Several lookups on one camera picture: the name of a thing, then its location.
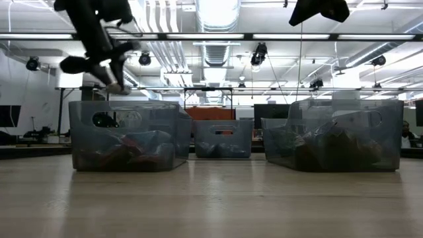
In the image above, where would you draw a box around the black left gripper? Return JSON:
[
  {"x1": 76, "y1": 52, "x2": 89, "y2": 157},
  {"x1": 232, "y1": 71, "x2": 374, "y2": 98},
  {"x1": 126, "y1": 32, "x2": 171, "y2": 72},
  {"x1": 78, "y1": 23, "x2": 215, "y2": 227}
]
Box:
[{"x1": 59, "y1": 5, "x2": 141, "y2": 91}]

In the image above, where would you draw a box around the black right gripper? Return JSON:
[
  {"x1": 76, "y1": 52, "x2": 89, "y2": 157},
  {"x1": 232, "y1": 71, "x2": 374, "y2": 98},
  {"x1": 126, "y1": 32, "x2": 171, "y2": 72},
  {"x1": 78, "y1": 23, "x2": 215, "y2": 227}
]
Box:
[{"x1": 288, "y1": 0, "x2": 351, "y2": 28}]

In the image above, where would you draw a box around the yellow-green granola bar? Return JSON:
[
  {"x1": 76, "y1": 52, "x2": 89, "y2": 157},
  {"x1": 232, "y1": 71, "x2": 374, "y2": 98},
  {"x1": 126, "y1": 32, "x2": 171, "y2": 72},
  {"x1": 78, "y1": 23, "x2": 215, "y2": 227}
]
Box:
[{"x1": 105, "y1": 82, "x2": 132, "y2": 97}]

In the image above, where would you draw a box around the green Chewy chocolate chip bar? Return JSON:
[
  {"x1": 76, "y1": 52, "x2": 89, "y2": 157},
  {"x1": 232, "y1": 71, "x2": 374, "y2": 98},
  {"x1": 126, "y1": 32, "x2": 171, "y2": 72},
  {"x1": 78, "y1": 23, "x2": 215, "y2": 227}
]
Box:
[{"x1": 73, "y1": 138, "x2": 139, "y2": 171}]

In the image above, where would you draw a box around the orange blue granola bar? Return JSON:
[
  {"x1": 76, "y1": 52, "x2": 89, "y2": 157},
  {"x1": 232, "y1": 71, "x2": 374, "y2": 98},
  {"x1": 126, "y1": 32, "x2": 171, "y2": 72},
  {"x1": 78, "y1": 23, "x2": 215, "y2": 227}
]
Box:
[{"x1": 317, "y1": 120, "x2": 362, "y2": 170}]

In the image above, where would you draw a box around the grey translucent plastic bin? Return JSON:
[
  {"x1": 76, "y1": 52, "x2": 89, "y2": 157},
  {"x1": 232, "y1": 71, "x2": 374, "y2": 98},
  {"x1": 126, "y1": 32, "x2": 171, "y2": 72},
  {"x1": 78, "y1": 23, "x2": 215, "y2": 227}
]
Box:
[
  {"x1": 260, "y1": 99, "x2": 404, "y2": 173},
  {"x1": 193, "y1": 118, "x2": 254, "y2": 159},
  {"x1": 68, "y1": 100, "x2": 193, "y2": 173}
]

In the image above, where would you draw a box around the black monitor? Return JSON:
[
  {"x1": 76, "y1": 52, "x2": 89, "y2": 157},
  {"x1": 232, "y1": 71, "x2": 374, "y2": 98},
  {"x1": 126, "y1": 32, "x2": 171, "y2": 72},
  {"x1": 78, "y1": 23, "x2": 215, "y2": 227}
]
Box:
[
  {"x1": 253, "y1": 104, "x2": 291, "y2": 130},
  {"x1": 0, "y1": 104, "x2": 22, "y2": 128}
]

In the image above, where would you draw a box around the orange partition panel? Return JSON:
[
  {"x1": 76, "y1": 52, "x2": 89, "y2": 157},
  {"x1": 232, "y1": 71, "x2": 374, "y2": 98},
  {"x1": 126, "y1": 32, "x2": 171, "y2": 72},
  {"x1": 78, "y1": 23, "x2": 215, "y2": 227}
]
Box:
[{"x1": 184, "y1": 106, "x2": 236, "y2": 122}]

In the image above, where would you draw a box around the person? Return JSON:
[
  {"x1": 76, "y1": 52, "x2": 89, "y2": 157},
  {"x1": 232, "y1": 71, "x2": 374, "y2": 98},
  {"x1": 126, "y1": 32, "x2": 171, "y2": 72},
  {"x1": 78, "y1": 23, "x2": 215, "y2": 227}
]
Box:
[{"x1": 400, "y1": 120, "x2": 421, "y2": 149}]

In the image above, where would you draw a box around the black background rig frame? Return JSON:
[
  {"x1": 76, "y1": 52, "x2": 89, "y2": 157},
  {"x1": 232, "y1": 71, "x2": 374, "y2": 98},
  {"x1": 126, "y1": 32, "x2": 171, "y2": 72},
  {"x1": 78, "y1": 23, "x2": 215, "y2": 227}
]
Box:
[{"x1": 54, "y1": 85, "x2": 423, "y2": 136}]

